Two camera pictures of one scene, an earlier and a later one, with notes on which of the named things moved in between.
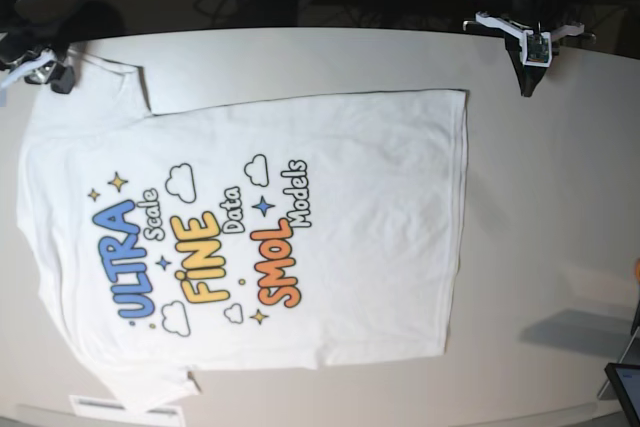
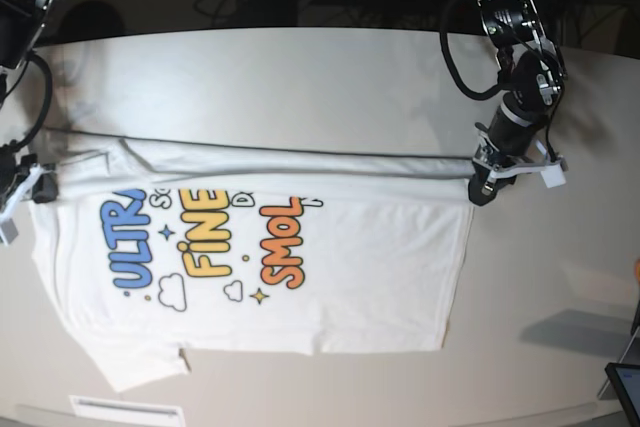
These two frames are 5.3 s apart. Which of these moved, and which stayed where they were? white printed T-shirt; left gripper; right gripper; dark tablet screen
Moved: right gripper; left gripper; white printed T-shirt
Stayed: dark tablet screen
